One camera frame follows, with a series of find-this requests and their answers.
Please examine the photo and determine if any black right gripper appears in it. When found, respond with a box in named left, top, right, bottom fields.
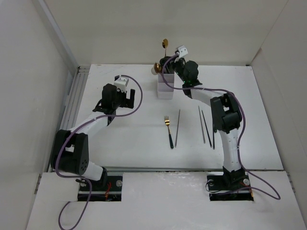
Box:
left=164, top=55, right=188, bottom=83

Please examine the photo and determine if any white ceramic spoon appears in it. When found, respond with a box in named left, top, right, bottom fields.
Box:
left=151, top=67, right=157, bottom=75

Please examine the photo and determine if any gold fork green handle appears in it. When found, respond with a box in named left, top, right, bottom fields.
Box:
left=165, top=116, right=174, bottom=149

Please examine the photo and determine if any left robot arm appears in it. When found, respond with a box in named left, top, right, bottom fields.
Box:
left=50, top=83, right=135, bottom=190

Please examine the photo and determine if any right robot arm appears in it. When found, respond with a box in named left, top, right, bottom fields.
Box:
left=159, top=54, right=246, bottom=191

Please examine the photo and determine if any white compartment organizer box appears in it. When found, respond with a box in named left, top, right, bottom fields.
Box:
left=157, top=73, right=175, bottom=100

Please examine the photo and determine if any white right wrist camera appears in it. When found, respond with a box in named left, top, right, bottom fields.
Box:
left=175, top=45, right=188, bottom=58

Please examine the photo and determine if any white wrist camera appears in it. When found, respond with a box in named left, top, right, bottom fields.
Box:
left=175, top=45, right=188, bottom=58
left=114, top=75, right=129, bottom=93

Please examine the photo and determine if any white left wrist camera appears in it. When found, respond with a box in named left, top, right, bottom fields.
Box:
left=114, top=75, right=129, bottom=93

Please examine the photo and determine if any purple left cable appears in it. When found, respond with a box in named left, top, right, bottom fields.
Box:
left=54, top=75, right=144, bottom=230

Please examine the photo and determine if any purple cable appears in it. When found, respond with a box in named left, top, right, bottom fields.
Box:
left=162, top=54, right=281, bottom=201
left=54, top=75, right=144, bottom=230

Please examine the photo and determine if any aluminium rail frame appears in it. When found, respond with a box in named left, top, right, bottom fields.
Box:
left=44, top=66, right=90, bottom=173

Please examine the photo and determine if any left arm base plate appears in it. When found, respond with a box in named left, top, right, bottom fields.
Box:
left=76, top=175, right=123, bottom=202

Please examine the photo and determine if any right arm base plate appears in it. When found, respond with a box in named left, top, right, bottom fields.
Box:
left=206, top=172, right=254, bottom=201

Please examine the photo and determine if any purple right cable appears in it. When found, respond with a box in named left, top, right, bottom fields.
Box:
left=162, top=54, right=281, bottom=201

